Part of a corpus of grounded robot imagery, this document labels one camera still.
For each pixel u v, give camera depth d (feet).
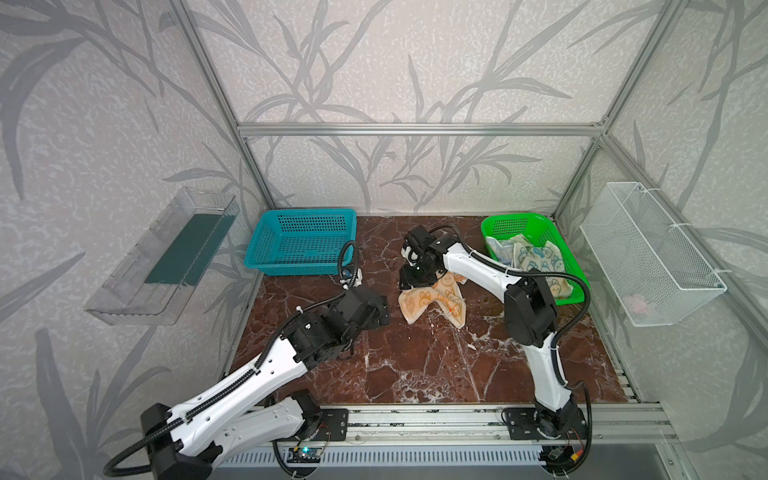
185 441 1.25
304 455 2.35
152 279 2.09
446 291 3.24
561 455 2.43
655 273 2.06
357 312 1.67
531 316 1.78
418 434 2.37
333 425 2.42
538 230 3.62
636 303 2.38
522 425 2.39
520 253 3.34
